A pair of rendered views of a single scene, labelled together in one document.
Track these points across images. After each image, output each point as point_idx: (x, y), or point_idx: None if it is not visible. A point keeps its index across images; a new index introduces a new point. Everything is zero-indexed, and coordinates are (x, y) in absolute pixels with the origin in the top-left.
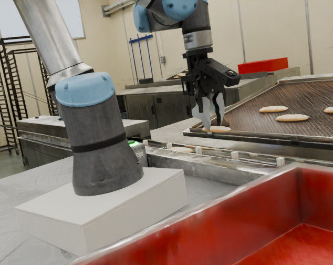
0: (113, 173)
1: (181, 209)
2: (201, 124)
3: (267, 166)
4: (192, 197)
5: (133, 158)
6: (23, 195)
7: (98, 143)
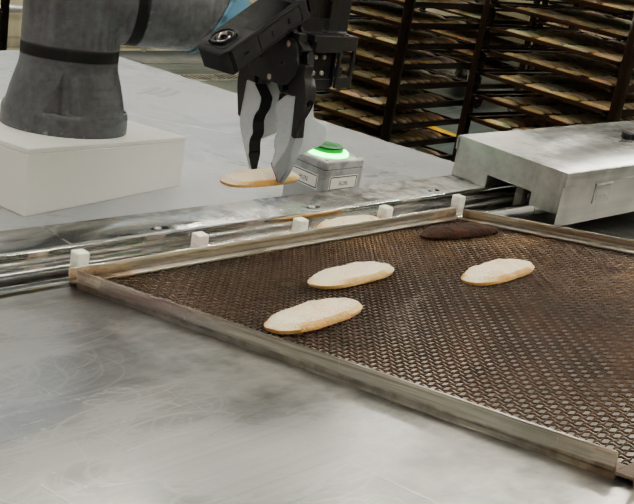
0: (7, 94)
1: (7, 210)
2: (492, 222)
3: (57, 242)
4: (55, 223)
5: (46, 96)
6: (219, 139)
7: (20, 41)
